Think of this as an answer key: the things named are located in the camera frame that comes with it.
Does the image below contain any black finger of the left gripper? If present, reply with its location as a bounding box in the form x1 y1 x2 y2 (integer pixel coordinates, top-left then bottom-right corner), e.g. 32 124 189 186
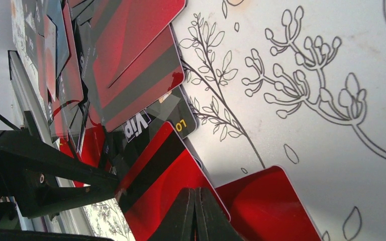
16 186 114 218
0 131 119 190

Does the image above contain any red card near holder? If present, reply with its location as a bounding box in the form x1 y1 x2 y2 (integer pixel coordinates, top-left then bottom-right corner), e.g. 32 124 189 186
216 166 321 240

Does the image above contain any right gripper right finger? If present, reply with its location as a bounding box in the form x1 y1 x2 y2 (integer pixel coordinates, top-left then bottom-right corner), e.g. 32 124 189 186
196 188 243 241

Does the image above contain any red card pile centre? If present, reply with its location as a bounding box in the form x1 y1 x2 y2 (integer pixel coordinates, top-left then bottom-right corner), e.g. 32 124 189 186
13 0 199 169

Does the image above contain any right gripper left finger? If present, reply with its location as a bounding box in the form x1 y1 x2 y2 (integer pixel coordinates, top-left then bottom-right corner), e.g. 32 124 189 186
149 188 195 241

